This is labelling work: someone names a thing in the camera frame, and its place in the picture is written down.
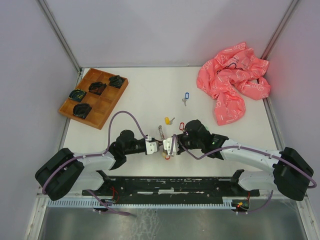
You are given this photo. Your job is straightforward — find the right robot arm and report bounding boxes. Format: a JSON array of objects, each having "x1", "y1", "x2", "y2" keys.
[{"x1": 170, "y1": 119, "x2": 317, "y2": 201}]

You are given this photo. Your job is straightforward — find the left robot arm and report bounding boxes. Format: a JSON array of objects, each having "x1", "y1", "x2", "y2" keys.
[{"x1": 35, "y1": 130, "x2": 163, "y2": 201}]

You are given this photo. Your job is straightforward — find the key with red tag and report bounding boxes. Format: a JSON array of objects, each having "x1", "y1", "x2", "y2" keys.
[{"x1": 179, "y1": 122, "x2": 186, "y2": 133}]

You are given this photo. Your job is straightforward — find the key with yellow tag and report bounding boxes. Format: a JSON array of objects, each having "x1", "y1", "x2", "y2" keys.
[{"x1": 164, "y1": 117, "x2": 175, "y2": 125}]

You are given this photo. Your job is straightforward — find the key with light blue tag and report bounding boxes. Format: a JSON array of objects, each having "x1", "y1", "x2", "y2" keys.
[{"x1": 182, "y1": 92, "x2": 190, "y2": 107}]

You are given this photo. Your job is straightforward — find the black coiled item in tray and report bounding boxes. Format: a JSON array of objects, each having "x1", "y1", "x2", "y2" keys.
[
  {"x1": 108, "y1": 75, "x2": 125, "y2": 89},
  {"x1": 72, "y1": 103, "x2": 92, "y2": 119},
  {"x1": 88, "y1": 81, "x2": 107, "y2": 96}
]

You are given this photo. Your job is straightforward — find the wooden compartment tray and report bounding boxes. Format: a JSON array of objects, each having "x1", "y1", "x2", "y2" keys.
[{"x1": 58, "y1": 68, "x2": 129, "y2": 130}]

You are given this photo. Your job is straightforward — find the pink patterned cloth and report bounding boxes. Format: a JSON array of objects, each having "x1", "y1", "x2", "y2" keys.
[{"x1": 196, "y1": 42, "x2": 271, "y2": 126}]

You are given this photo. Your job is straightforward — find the black green coiled item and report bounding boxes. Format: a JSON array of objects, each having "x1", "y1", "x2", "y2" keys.
[{"x1": 68, "y1": 89, "x2": 87, "y2": 103}]

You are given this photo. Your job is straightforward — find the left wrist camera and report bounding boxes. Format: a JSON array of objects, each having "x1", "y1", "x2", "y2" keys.
[{"x1": 145, "y1": 135, "x2": 159, "y2": 155}]

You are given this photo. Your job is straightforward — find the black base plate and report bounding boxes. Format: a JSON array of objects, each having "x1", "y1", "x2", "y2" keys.
[{"x1": 93, "y1": 176, "x2": 260, "y2": 204}]

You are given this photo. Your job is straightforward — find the white cable duct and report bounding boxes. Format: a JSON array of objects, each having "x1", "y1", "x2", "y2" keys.
[{"x1": 46, "y1": 197, "x2": 238, "y2": 208}]

